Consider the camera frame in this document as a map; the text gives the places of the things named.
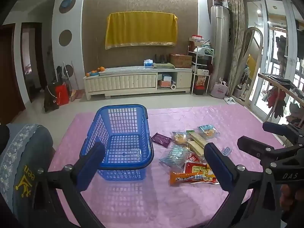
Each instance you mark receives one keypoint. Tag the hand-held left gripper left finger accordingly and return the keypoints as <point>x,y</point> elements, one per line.
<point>91,163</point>

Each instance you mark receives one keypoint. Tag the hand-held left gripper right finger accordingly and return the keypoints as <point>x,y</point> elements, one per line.
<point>217,168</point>

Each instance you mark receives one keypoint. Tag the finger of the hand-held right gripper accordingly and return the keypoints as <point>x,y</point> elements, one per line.
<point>280,128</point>
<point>251,146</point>

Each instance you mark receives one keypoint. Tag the tiny blue packet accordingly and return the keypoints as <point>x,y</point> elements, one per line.
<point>226,151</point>

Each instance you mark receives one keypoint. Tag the large red snack packet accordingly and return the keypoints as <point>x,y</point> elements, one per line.
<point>197,169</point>

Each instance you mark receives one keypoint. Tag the beige cracker packet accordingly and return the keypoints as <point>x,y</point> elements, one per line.
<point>196,148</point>

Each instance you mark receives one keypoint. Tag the orange sausage packet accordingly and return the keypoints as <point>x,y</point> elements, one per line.
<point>182,178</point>

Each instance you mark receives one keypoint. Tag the blue-topped bread packet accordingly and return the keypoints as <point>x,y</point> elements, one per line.
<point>208,132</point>

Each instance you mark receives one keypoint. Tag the blue plastic basket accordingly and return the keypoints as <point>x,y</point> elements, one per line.
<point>133,163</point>

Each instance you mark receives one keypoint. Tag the light blue striped packet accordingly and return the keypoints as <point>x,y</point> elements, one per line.
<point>174,156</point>

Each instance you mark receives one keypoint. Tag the yellow bread packet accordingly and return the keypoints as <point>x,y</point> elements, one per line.
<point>179,138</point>

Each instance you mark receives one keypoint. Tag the purple snack packet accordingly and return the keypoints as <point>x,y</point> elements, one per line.
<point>161,139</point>

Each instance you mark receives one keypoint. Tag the person's right hand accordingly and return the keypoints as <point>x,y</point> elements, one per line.
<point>287,197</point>

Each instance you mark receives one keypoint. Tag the hanging red and dark clothes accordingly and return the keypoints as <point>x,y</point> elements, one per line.
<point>276,102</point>

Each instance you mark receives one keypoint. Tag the wooden drying rack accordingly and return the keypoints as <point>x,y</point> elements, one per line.
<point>275,78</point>

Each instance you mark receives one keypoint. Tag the pink quilted mat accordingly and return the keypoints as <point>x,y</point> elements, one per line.
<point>166,201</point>

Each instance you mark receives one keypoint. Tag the pink tote bag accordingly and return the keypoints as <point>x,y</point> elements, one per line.
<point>219,90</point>

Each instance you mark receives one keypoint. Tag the grey-blue embroidered cushion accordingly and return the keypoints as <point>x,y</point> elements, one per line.
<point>21,156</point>

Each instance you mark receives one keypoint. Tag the broom with dustpan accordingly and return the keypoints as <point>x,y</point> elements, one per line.
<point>76,95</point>

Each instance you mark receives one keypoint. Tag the red paper bag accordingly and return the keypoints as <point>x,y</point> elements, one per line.
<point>62,95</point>

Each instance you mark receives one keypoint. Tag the black bag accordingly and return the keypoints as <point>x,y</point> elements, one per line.
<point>50,99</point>

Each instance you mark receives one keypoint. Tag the glass sliding door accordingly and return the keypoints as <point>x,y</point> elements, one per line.
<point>268,52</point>

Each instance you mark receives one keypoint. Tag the arched standing mirror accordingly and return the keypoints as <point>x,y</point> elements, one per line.
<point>251,52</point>

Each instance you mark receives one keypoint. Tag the blue tray of oranges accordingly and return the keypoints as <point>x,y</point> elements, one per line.
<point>95,72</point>

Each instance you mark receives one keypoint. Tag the white tv cabinet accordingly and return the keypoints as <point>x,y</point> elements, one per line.
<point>133,82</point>

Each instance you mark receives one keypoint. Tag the white paper roll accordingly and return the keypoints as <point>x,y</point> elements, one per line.
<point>173,86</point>

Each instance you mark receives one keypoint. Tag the patterned beige curtain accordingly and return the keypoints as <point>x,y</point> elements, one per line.
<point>237,40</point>

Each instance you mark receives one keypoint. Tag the small orange box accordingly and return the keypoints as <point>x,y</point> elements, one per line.
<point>164,83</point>

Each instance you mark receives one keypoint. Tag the small blue box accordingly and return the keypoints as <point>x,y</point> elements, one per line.
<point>166,78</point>

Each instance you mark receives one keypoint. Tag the silver standing air conditioner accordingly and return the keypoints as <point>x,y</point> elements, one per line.
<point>219,40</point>

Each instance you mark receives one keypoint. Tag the white metal shelf rack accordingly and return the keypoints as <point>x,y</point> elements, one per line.
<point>204,48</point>

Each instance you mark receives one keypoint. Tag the brown cardboard box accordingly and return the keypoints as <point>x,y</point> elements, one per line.
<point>180,61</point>

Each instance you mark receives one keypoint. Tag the blue tissue box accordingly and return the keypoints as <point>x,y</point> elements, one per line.
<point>148,64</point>

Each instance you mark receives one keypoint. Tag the folded green cloth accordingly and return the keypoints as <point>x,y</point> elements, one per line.
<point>163,65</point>

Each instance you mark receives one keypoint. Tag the white and red box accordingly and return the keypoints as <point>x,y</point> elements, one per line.
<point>196,40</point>

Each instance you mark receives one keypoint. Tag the brown wooden door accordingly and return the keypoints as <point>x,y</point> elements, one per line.
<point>9,76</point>

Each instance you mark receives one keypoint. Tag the yellow cloth cover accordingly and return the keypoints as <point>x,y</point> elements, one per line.
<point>142,28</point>

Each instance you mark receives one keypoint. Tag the plain round wall disc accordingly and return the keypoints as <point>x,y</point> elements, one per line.
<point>69,69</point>
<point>65,38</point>

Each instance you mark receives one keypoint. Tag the round wall disc blue plate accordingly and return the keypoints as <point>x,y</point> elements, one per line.
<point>67,3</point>

